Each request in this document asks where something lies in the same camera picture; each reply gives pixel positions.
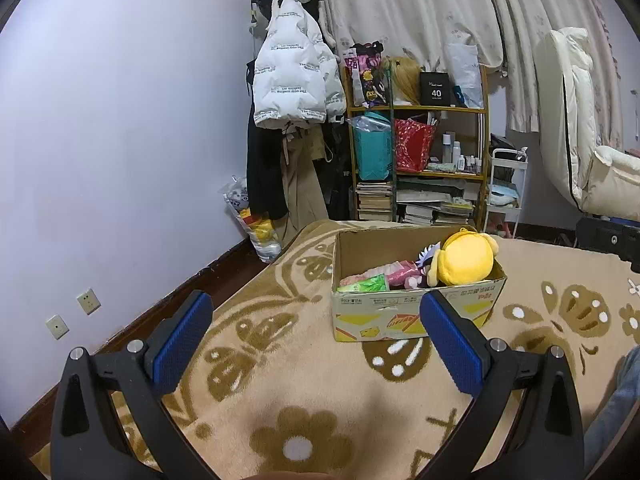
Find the black hanging garment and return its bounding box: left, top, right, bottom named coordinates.
left=320, top=122, right=353, bottom=221

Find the white puffer jacket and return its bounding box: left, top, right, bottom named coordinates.
left=252, top=0, right=347, bottom=128

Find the green tissue pack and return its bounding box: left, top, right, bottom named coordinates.
left=337, top=274, right=391, bottom=293

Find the black coat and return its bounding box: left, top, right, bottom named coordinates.
left=246, top=57, right=288, bottom=221

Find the cream recliner chair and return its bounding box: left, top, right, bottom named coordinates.
left=534, top=26, right=640, bottom=221

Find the yellow dog plush toy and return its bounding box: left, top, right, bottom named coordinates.
left=427, top=227, right=501, bottom=288

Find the wooden shelf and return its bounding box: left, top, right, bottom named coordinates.
left=345, top=62, right=491, bottom=233

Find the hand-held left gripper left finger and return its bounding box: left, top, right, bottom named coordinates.
left=50, top=290, right=216, bottom=480

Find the clear plastic bag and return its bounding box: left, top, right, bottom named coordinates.
left=222, top=175, right=283, bottom=263

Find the wall socket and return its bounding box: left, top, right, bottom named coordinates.
left=76, top=287, right=102, bottom=316
left=45, top=315, right=70, bottom=341

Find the white plastic bag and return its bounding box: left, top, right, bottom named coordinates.
left=446, top=42, right=485, bottom=108

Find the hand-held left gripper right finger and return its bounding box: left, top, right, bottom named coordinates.
left=417, top=290, right=586, bottom=480

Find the red patterned bag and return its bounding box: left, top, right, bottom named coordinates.
left=394, top=117, right=437, bottom=173

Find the blonde wig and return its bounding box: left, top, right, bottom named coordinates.
left=380, top=55, right=426, bottom=107

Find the person's leg in jeans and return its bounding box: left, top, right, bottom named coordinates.
left=582, top=345, right=640, bottom=471

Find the beige garment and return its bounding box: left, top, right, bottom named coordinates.
left=282, top=125, right=333, bottom=243

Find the patterned cream curtain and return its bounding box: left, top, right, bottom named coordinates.
left=310, top=0, right=626, bottom=133

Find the small black box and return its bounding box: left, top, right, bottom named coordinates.
left=419, top=71, right=456, bottom=108

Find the small stack of books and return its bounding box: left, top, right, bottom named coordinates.
left=356, top=181, right=395, bottom=222

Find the teal bag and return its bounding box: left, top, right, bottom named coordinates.
left=350, top=112, right=393, bottom=182

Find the colourful printed package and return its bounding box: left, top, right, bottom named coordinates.
left=344, top=42, right=388, bottom=108

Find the white-haired purple plush doll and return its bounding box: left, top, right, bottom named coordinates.
left=415, top=242, right=443, bottom=281

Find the wide pile of books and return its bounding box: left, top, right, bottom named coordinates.
left=397, top=190, right=481, bottom=227

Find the printed cardboard box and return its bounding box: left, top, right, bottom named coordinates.
left=331, top=225, right=508, bottom=343

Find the group of toiletry bottles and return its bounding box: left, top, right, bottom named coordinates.
left=440, top=130, right=483, bottom=173

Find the beige patterned carpet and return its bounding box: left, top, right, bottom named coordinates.
left=30, top=219, right=640, bottom=480

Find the white trolley cart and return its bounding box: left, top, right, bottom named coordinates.
left=484, top=147, right=528, bottom=238

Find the light blue cloth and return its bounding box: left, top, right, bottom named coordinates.
left=487, top=185, right=521, bottom=208

